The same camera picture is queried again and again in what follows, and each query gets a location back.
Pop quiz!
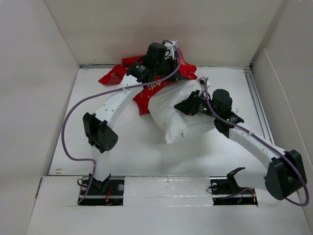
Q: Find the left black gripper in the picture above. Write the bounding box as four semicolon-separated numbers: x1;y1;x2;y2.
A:
155;56;183;82

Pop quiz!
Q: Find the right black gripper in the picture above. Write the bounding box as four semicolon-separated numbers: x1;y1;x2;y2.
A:
174;89;220;118

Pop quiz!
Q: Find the white pillow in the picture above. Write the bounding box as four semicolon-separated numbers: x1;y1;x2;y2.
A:
148;80;215;144

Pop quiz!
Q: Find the red cartoon print pillowcase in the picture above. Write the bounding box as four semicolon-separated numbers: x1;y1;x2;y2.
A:
98;55;198;116

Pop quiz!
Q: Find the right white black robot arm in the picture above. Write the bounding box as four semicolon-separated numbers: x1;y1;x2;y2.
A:
174;89;308;200

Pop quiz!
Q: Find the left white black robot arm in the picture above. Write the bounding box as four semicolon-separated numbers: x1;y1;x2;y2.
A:
83;40;182;194

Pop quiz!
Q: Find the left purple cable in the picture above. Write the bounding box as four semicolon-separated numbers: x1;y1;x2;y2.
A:
61;39;182;204

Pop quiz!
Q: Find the purple cable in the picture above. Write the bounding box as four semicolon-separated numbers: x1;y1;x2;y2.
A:
61;39;182;204
202;77;308;208

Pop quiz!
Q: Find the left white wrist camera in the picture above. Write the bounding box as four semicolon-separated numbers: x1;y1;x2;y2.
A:
162;40;179;60

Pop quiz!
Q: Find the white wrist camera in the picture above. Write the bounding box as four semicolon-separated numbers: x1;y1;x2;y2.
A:
162;40;179;60
197;76;210;89

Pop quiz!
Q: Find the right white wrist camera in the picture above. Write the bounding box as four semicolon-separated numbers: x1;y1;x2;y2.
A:
197;76;210;89

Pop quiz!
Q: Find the aluminium rail right side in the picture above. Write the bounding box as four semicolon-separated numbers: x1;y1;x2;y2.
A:
244;69;274;144

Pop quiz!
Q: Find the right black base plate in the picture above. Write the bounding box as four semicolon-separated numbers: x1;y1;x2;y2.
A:
206;180;258;206

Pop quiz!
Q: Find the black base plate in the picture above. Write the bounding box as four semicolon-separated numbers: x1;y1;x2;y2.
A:
206;180;258;206
77;176;125;206

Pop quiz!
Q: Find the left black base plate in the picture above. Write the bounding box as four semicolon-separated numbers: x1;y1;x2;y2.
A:
77;176;125;206

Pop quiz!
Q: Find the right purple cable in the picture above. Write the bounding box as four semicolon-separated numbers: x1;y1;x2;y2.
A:
202;77;308;208

